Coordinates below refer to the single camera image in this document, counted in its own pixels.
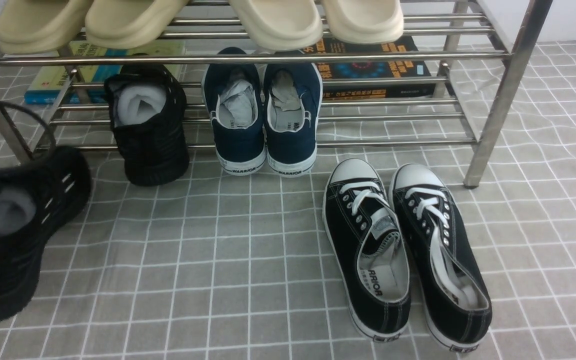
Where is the black knit sneaker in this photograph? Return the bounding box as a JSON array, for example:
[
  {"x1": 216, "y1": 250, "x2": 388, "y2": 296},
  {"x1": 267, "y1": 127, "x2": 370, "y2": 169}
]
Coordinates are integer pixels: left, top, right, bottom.
[
  {"x1": 0, "y1": 146, "x2": 92, "y2": 321},
  {"x1": 103, "y1": 63, "x2": 190, "y2": 187}
]

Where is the tan foam slipper far left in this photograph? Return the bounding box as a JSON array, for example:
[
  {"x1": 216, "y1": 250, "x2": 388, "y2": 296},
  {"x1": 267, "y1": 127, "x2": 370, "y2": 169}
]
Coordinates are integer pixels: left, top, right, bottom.
[{"x1": 0, "y1": 0, "x2": 93, "y2": 55}]

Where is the green and blue book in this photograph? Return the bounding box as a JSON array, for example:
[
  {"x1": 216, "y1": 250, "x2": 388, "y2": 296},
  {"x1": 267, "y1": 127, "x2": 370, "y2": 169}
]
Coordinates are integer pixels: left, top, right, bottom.
[{"x1": 23, "y1": 39, "x2": 186, "y2": 105}]

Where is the black canvas sneaker right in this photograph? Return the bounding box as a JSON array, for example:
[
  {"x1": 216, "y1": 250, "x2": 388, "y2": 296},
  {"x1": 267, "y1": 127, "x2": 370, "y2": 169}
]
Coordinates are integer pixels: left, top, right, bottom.
[{"x1": 389, "y1": 162, "x2": 493, "y2": 353}]

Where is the black canvas sneaker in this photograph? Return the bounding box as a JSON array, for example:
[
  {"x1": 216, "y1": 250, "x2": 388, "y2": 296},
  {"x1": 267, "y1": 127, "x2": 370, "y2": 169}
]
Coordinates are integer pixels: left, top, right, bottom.
[
  {"x1": 322, "y1": 158, "x2": 412, "y2": 343},
  {"x1": 389, "y1": 162, "x2": 493, "y2": 353}
]

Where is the black canvas sneaker left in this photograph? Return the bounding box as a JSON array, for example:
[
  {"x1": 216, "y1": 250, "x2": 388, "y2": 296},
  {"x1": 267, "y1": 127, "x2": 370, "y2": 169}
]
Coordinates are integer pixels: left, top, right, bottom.
[{"x1": 322, "y1": 158, "x2": 412, "y2": 343}]

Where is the navy canvas shoe right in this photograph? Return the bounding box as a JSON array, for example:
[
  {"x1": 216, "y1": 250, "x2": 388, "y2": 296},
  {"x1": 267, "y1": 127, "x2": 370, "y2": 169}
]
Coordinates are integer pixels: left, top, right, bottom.
[{"x1": 263, "y1": 63, "x2": 323, "y2": 177}]

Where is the tan foam slipper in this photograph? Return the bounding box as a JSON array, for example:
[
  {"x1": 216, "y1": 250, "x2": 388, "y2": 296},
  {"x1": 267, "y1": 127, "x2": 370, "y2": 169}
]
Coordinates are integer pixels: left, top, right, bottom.
[
  {"x1": 0, "y1": 0, "x2": 93, "y2": 55},
  {"x1": 84, "y1": 0, "x2": 189, "y2": 50}
]

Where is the cream foam slipper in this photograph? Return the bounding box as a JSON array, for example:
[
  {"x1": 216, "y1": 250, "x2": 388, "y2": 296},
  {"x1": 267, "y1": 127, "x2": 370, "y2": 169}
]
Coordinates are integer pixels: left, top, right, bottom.
[
  {"x1": 228, "y1": 0, "x2": 323, "y2": 51},
  {"x1": 321, "y1": 0, "x2": 405, "y2": 44}
]

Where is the navy canvas shoe left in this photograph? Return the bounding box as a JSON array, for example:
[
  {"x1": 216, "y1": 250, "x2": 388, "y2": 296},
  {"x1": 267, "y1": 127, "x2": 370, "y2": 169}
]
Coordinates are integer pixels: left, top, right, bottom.
[{"x1": 201, "y1": 63, "x2": 266, "y2": 176}]

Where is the navy canvas shoe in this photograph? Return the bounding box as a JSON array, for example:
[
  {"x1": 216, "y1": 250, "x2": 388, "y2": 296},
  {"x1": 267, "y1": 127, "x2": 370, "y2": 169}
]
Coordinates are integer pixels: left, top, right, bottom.
[
  {"x1": 263, "y1": 63, "x2": 323, "y2": 177},
  {"x1": 201, "y1": 63, "x2": 266, "y2": 176}
]

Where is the grey checked floor cloth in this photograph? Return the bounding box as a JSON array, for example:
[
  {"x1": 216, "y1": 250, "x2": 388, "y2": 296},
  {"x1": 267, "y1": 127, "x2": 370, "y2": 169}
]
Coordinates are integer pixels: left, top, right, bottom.
[{"x1": 0, "y1": 41, "x2": 576, "y2": 360}]

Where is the black book orange text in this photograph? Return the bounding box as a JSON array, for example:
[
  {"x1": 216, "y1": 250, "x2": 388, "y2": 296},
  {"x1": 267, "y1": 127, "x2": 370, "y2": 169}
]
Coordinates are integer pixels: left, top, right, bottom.
[{"x1": 300, "y1": 36, "x2": 435, "y2": 101}]

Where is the cream foam slipper right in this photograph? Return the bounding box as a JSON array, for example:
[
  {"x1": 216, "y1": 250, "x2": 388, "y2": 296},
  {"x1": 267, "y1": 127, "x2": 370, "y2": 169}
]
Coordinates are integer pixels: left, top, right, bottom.
[{"x1": 321, "y1": 0, "x2": 405, "y2": 44}]

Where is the silver metal shoe rack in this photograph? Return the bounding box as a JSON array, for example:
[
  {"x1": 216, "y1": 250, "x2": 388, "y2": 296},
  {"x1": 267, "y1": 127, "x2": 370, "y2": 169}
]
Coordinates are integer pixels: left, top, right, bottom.
[{"x1": 0, "y1": 0, "x2": 553, "y2": 189}]

